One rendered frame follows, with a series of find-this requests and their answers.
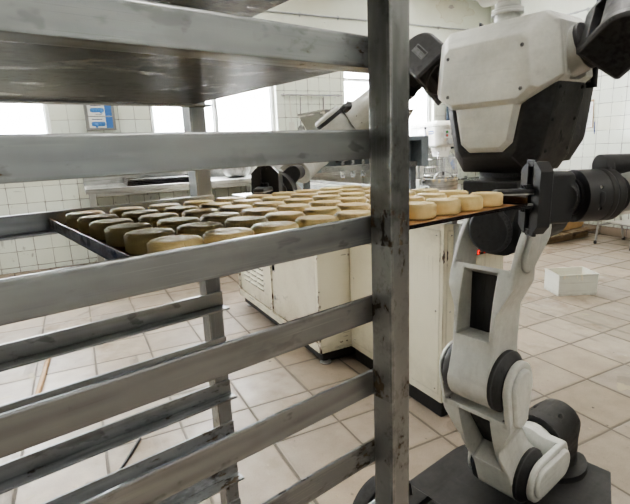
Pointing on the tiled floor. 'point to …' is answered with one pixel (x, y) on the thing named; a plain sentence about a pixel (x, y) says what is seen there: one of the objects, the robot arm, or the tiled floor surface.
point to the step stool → (627, 226)
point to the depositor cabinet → (302, 294)
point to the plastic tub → (571, 281)
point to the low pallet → (570, 234)
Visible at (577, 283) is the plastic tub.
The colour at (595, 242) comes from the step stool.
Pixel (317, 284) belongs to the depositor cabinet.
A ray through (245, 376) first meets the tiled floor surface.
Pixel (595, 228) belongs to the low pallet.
